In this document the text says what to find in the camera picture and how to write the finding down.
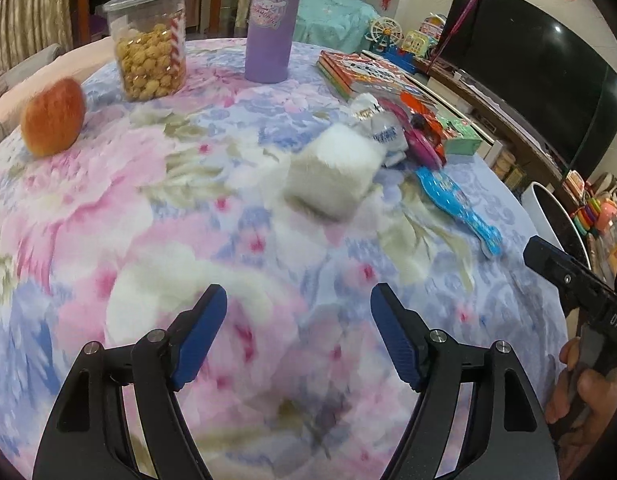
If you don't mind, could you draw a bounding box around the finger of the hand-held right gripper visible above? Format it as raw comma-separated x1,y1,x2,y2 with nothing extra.
523,236,614,316

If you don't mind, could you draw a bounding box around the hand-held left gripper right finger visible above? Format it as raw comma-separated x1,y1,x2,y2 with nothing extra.
371,282,560,480

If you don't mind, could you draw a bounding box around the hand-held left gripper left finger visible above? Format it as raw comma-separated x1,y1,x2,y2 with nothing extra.
32,284,228,480

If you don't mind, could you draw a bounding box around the white round trash bin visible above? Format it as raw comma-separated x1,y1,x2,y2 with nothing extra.
521,182,589,266

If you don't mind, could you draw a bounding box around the blue plastic toy package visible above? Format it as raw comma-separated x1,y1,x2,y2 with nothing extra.
415,167,504,259

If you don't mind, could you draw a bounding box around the green cardboard box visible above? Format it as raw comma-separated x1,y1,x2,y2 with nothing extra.
435,115,481,156

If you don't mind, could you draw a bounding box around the white tissue pack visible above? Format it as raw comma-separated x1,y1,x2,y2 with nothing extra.
283,125,381,221

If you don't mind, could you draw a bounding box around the pink and red plastic toy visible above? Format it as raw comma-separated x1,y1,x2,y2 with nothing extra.
378,97,446,166

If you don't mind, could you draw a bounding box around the white printed plastic bag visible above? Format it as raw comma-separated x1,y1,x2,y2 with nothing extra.
349,95,409,167

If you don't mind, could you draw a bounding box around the person's right hand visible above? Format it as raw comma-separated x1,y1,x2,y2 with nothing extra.
545,337,617,443

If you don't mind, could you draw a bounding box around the rainbow stacking rings toy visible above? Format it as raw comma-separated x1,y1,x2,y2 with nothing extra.
571,197,604,233

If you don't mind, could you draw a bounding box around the floral tablecloth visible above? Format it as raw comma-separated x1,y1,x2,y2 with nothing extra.
0,37,569,480

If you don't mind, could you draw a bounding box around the white television cabinet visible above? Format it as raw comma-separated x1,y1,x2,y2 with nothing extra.
413,57,579,196

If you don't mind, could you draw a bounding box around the black flat television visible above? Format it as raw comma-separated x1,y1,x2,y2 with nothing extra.
433,0,617,171

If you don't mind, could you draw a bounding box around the blue toy train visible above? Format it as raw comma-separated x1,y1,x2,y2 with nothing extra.
383,45,416,73

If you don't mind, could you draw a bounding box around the picture book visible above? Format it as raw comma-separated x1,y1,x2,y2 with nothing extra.
317,62,361,102

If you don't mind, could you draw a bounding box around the red apple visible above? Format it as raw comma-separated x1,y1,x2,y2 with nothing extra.
21,77,86,157

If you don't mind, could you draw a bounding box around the colourful toy house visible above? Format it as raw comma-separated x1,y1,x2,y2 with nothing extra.
403,30,431,58

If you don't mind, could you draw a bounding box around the stack of red books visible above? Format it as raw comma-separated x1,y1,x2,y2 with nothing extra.
318,51,431,106

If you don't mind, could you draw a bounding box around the pink wand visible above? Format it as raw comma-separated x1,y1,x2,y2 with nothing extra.
438,0,484,68

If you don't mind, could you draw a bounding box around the pink toy castle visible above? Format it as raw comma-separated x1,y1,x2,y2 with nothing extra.
418,14,446,36

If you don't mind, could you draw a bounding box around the clear jar of yellow snacks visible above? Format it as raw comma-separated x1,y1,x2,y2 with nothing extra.
103,0,190,102

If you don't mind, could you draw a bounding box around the ferris wheel toy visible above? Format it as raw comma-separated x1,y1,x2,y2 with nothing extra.
363,16,404,53

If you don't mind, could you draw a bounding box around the pink sofa blanket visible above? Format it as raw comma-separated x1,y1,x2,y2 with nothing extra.
11,40,114,101

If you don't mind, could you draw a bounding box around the purple insulated bottle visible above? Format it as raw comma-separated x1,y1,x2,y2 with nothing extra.
244,0,305,83

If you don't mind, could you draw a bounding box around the patterned sofa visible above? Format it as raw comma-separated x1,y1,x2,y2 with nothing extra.
0,42,64,126

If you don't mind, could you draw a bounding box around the armchair with teal cover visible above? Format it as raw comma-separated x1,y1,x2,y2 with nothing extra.
293,0,384,56

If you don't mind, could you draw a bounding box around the gold curtain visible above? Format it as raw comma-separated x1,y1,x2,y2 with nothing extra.
0,0,74,68

